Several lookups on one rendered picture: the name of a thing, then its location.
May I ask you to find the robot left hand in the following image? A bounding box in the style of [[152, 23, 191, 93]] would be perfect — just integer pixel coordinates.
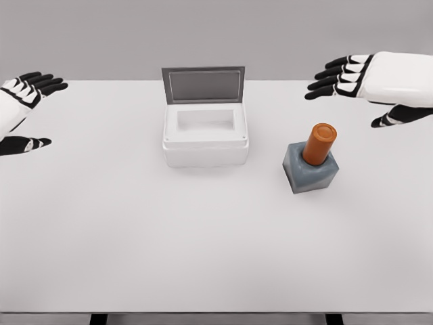
[[0, 71, 69, 158]]

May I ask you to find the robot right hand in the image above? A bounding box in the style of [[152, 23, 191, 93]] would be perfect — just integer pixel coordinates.
[[304, 51, 433, 129]]

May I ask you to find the grey bottle with orange cap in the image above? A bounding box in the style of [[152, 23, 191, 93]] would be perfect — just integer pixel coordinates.
[[281, 123, 340, 195]]

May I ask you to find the white box with grey lid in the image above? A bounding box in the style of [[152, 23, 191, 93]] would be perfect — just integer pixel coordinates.
[[161, 66, 250, 168]]

